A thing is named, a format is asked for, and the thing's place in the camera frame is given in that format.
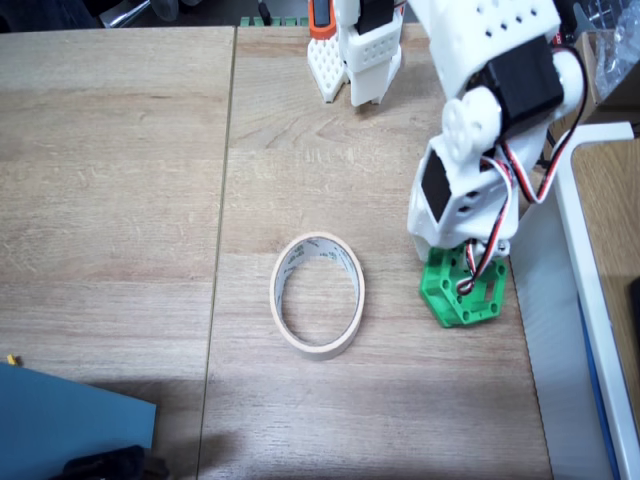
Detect black device with red label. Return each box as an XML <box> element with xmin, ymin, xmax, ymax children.
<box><xmin>553</xmin><ymin>0</ymin><xmax>601</xmax><ymax>51</ymax></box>

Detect clear plastic bag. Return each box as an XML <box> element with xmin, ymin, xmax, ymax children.
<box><xmin>592</xmin><ymin>0</ymin><xmax>640</xmax><ymax>99</ymax></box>

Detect green terminal strip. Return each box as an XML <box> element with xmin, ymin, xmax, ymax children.
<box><xmin>239</xmin><ymin>16</ymin><xmax>310</xmax><ymax>27</ymax></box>

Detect orange black table clamp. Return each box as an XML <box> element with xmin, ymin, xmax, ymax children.
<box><xmin>308</xmin><ymin>0</ymin><xmax>337</xmax><ymax>40</ymax></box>

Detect red white black servo cable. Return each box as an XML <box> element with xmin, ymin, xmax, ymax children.
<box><xmin>455</xmin><ymin>47</ymin><xmax>589</xmax><ymax>296</ymax></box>

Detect beige masking tape roll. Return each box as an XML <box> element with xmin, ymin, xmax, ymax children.
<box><xmin>269</xmin><ymin>231</ymin><xmax>366</xmax><ymax>362</ymax></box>

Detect blue flat board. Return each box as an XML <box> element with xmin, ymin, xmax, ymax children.
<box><xmin>0</xmin><ymin>362</ymin><xmax>157</xmax><ymax>480</ymax></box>

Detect shiny chrome metal object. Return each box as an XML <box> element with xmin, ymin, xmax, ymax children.
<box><xmin>98</xmin><ymin>0</ymin><xmax>151</xmax><ymax>29</ymax></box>

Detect brown cardboard box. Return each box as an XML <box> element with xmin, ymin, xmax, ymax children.
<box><xmin>574</xmin><ymin>30</ymin><xmax>640</xmax><ymax>139</ymax></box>

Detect green hexagonal printed component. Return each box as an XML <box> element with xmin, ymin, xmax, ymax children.
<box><xmin>418</xmin><ymin>247</ymin><xmax>509</xmax><ymax>329</ymax></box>

